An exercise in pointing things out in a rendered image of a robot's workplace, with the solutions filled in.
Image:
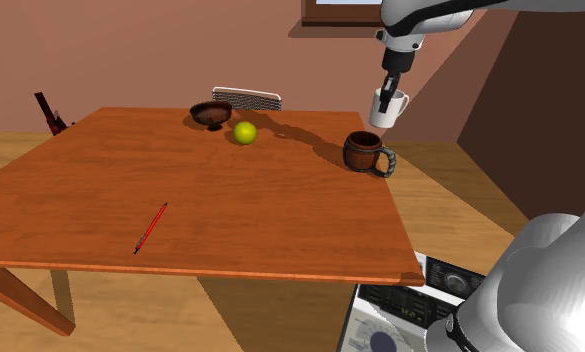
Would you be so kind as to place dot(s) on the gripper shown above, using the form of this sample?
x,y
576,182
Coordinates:
x,y
398,60

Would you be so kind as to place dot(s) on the white mug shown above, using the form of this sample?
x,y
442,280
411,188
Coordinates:
x,y
382,118

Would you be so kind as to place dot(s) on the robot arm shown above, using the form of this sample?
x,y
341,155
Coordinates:
x,y
540,292

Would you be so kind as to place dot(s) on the brown wooden mug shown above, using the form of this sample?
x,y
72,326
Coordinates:
x,y
361,155

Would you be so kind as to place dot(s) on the brown framed window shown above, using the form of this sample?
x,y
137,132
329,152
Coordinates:
x,y
340,14

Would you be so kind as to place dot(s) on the white chair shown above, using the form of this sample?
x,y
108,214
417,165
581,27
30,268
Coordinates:
x,y
247,100

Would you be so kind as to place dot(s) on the yellow-green apple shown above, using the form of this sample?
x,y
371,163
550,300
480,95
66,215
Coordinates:
x,y
245,132

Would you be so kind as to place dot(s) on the wooden table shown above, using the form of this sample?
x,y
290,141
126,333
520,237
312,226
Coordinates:
x,y
253,209

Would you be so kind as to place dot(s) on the dark brown footed bowl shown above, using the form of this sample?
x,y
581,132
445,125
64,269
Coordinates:
x,y
211,113

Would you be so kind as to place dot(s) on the red pen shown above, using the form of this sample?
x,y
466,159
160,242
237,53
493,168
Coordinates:
x,y
151,227

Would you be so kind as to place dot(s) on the dark red upright object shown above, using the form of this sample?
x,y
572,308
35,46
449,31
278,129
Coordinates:
x,y
51,117

